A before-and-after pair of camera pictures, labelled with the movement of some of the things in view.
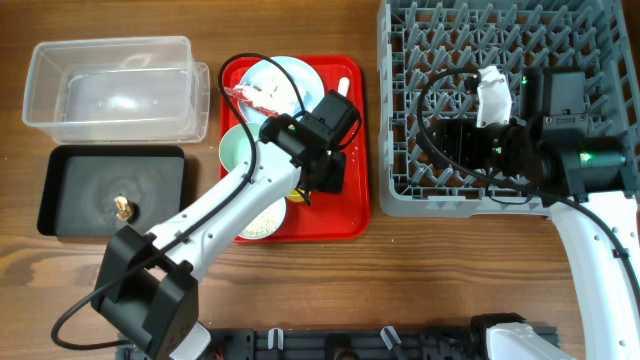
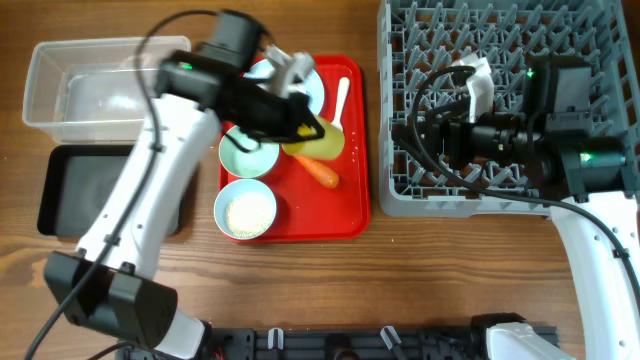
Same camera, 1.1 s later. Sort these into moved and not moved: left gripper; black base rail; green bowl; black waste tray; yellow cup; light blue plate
Moved: left gripper; yellow cup
Not moved: light blue plate; green bowl; black base rail; black waste tray
